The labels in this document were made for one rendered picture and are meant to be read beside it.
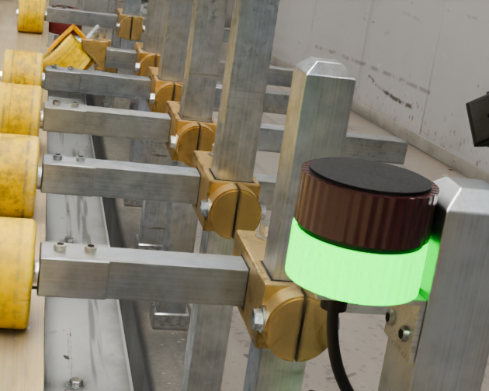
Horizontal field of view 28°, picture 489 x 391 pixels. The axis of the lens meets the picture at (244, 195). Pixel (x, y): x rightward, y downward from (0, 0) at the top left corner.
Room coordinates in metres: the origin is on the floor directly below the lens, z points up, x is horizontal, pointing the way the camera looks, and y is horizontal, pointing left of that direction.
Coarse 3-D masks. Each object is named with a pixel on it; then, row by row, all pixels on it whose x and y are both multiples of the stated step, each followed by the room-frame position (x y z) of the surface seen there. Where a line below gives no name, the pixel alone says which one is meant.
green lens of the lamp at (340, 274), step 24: (312, 240) 0.39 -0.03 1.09; (288, 264) 0.40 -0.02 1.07; (312, 264) 0.39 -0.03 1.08; (336, 264) 0.38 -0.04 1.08; (360, 264) 0.38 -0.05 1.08; (384, 264) 0.38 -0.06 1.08; (408, 264) 0.39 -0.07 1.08; (312, 288) 0.38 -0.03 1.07; (336, 288) 0.38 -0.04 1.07; (360, 288) 0.38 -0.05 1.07; (384, 288) 0.38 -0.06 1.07; (408, 288) 0.39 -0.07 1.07
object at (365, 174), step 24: (312, 168) 0.40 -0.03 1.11; (336, 168) 0.41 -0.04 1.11; (360, 168) 0.42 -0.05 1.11; (384, 168) 0.42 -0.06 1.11; (384, 192) 0.38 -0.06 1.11; (408, 192) 0.39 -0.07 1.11; (336, 312) 0.40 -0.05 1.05; (408, 312) 0.41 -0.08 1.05; (336, 336) 0.41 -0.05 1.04; (408, 336) 0.40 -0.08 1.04; (336, 360) 0.40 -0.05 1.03; (408, 360) 0.40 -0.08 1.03
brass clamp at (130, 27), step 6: (120, 12) 2.12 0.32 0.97; (120, 18) 2.09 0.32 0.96; (126, 18) 2.08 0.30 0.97; (132, 18) 2.09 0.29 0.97; (138, 18) 2.10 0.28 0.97; (120, 24) 2.08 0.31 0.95; (126, 24) 2.08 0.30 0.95; (132, 24) 2.08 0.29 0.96; (138, 24) 2.08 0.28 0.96; (120, 30) 2.07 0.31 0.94; (126, 30) 2.08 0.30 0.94; (132, 30) 2.08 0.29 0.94; (138, 30) 2.08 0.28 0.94; (120, 36) 2.09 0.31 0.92; (126, 36) 2.08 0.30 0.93; (132, 36) 2.08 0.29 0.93; (138, 36) 2.08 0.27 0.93
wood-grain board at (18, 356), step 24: (0, 0) 2.61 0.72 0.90; (48, 0) 2.78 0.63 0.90; (0, 24) 2.17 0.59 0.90; (48, 24) 2.29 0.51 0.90; (0, 48) 1.85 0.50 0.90; (24, 48) 1.89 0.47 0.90; (0, 336) 0.63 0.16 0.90; (24, 336) 0.64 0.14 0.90; (0, 360) 0.60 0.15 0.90; (24, 360) 0.60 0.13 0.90; (0, 384) 0.57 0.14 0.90; (24, 384) 0.57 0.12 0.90
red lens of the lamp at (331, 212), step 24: (312, 192) 0.39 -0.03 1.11; (336, 192) 0.38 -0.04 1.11; (360, 192) 0.38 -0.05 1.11; (432, 192) 0.40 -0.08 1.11; (312, 216) 0.39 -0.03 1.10; (336, 216) 0.38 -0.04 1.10; (360, 216) 0.38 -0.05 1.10; (384, 216) 0.38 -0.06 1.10; (408, 216) 0.38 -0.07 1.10; (432, 216) 0.40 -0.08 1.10; (336, 240) 0.38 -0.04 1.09; (360, 240) 0.38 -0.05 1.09; (384, 240) 0.38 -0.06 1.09; (408, 240) 0.38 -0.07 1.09
